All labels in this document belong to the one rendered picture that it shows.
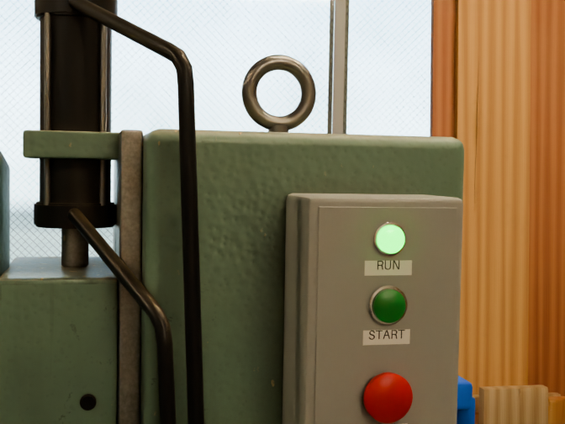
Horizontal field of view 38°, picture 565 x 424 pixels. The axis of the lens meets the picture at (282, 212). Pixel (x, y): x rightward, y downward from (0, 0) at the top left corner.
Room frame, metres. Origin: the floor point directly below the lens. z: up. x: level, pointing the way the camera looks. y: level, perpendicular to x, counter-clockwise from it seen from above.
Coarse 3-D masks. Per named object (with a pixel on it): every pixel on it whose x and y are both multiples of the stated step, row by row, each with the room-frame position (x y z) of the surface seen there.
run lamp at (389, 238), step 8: (384, 224) 0.49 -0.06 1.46; (392, 224) 0.49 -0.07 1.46; (376, 232) 0.49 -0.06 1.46; (384, 232) 0.49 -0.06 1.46; (392, 232) 0.49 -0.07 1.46; (400, 232) 0.49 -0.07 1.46; (376, 240) 0.49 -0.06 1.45; (384, 240) 0.49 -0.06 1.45; (392, 240) 0.49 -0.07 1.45; (400, 240) 0.49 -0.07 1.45; (376, 248) 0.49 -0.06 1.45; (384, 248) 0.49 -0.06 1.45; (392, 248) 0.49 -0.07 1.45; (400, 248) 0.49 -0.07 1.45
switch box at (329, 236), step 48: (288, 240) 0.53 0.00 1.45; (336, 240) 0.49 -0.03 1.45; (432, 240) 0.50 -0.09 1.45; (288, 288) 0.53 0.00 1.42; (336, 288) 0.49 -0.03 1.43; (432, 288) 0.50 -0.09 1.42; (288, 336) 0.53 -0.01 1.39; (336, 336) 0.49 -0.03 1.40; (432, 336) 0.50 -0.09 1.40; (288, 384) 0.52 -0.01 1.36; (336, 384) 0.49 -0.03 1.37; (432, 384) 0.50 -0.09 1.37
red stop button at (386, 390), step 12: (372, 384) 0.49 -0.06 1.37; (384, 384) 0.49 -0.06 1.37; (396, 384) 0.49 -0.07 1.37; (408, 384) 0.49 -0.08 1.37; (372, 396) 0.48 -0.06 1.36; (384, 396) 0.48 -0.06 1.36; (396, 396) 0.49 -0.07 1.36; (408, 396) 0.49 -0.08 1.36; (372, 408) 0.48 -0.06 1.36; (384, 408) 0.48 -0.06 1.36; (396, 408) 0.49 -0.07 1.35; (408, 408) 0.49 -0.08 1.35; (384, 420) 0.49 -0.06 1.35; (396, 420) 0.49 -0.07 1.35
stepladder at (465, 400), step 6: (462, 378) 1.34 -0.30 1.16; (462, 384) 1.31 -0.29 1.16; (468, 384) 1.31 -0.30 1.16; (462, 390) 1.30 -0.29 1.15; (468, 390) 1.31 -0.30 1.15; (462, 396) 1.30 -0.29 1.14; (468, 396) 1.31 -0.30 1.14; (462, 402) 1.30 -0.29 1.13; (468, 402) 1.31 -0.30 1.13; (474, 402) 1.33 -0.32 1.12; (462, 408) 1.31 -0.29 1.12; (468, 408) 1.31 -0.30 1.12; (474, 408) 1.33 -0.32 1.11; (462, 414) 1.33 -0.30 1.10; (468, 414) 1.33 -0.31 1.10; (474, 414) 1.33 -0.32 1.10; (462, 420) 1.33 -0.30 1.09; (468, 420) 1.33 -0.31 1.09; (474, 420) 1.33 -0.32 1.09
